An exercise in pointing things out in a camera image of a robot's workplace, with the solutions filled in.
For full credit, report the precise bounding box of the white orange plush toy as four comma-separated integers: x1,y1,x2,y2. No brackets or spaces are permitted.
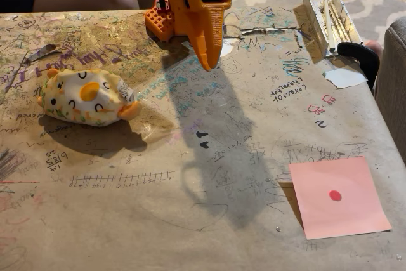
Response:
35,67,142,127

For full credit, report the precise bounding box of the white paper scrap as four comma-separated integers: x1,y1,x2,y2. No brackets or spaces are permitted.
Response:
322,67,369,89

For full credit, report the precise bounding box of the scribbled brown paper table cover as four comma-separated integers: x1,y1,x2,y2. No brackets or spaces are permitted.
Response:
0,6,406,271

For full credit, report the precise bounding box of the grey upholstered couch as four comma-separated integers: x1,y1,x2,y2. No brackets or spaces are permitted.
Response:
374,16,406,157

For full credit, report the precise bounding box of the pink sticky note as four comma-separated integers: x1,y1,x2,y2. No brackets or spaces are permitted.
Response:
288,155,393,241

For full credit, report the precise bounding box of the black curved handle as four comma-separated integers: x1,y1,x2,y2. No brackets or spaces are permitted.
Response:
336,41,381,91

